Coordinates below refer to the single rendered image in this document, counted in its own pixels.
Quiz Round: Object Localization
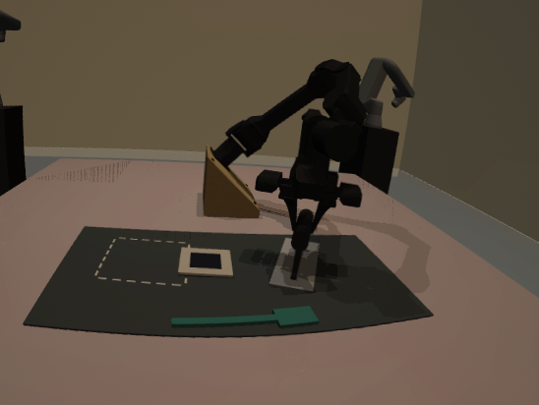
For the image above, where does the beige square tile with black center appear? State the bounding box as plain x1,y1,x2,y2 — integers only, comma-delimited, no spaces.
178,247,233,277

